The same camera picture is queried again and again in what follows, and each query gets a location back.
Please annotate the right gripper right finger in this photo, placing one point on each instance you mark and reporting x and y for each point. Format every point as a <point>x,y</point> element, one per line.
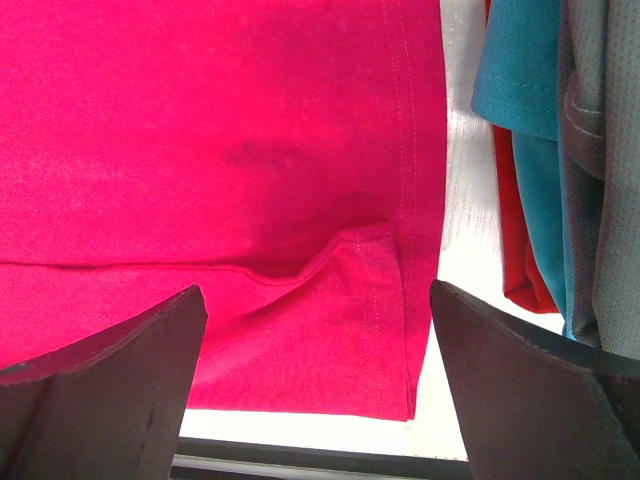
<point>530,403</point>

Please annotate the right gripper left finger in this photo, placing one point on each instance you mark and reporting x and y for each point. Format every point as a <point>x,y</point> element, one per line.
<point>109,406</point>

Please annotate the magenta t shirt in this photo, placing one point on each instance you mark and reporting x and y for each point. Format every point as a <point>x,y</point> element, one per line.
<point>288,157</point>

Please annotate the folded red t shirt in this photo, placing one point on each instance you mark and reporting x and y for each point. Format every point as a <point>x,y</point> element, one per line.
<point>523,284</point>

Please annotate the folded teal t shirt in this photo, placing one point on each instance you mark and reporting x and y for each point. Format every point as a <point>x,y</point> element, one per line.
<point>516,89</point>

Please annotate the folded grey t shirt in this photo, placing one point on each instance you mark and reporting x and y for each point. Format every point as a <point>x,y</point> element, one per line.
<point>598,99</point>

